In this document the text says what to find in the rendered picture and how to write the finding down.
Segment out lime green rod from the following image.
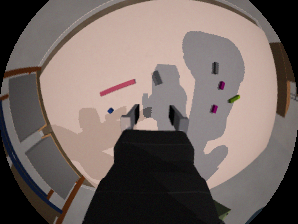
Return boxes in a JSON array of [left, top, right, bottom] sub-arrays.
[[228, 95, 240, 103]]

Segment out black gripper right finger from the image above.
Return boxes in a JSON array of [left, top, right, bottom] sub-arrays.
[[169, 105, 190, 135]]

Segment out grey rod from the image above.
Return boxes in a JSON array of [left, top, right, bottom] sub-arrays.
[[213, 62, 219, 74], [153, 70, 163, 85]]

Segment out magenta rod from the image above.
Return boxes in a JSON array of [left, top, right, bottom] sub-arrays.
[[211, 105, 218, 113], [219, 81, 225, 90]]

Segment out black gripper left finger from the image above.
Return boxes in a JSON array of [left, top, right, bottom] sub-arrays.
[[120, 104, 140, 132]]

